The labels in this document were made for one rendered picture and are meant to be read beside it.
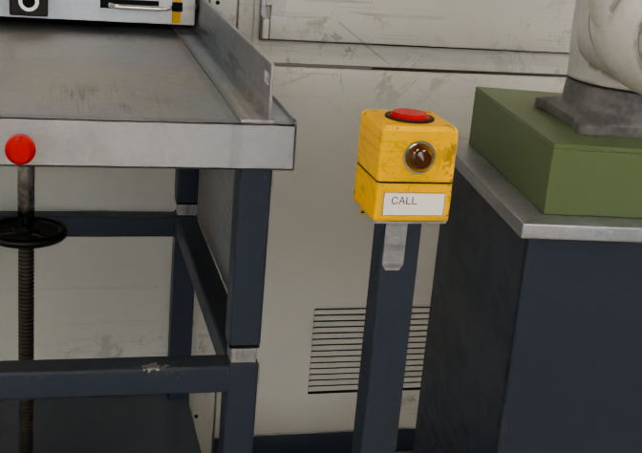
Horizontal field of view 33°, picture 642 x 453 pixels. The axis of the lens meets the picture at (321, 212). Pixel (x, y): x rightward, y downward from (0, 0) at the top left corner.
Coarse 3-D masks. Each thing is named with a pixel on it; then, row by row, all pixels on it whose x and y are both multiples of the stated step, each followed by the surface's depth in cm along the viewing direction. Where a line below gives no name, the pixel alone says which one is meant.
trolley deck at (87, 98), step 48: (0, 48) 157; (48, 48) 160; (96, 48) 164; (144, 48) 168; (0, 96) 127; (48, 96) 129; (96, 96) 131; (144, 96) 134; (192, 96) 136; (0, 144) 118; (48, 144) 119; (96, 144) 121; (144, 144) 122; (192, 144) 123; (240, 144) 125; (288, 144) 126
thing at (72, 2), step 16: (0, 0) 173; (48, 0) 175; (64, 0) 176; (80, 0) 176; (96, 0) 177; (112, 0) 178; (128, 0) 178; (144, 0) 179; (192, 0) 181; (16, 16) 175; (32, 16) 175; (48, 16) 176; (64, 16) 176; (80, 16) 177; (96, 16) 178; (112, 16) 178; (128, 16) 179; (144, 16) 180; (192, 16) 181
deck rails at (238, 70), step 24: (216, 24) 163; (192, 48) 169; (216, 48) 163; (240, 48) 143; (216, 72) 151; (240, 72) 142; (264, 72) 127; (240, 96) 136; (264, 96) 127; (240, 120) 124; (264, 120) 124
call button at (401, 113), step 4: (400, 108) 109; (404, 108) 109; (408, 108) 109; (392, 112) 108; (396, 112) 107; (400, 112) 107; (404, 112) 107; (408, 112) 108; (412, 112) 108; (416, 112) 108; (420, 112) 108; (424, 112) 108; (392, 116) 107; (396, 116) 107; (400, 116) 106; (404, 116) 106; (408, 116) 106; (412, 116) 106; (416, 116) 106; (420, 116) 106; (424, 116) 107; (428, 116) 108
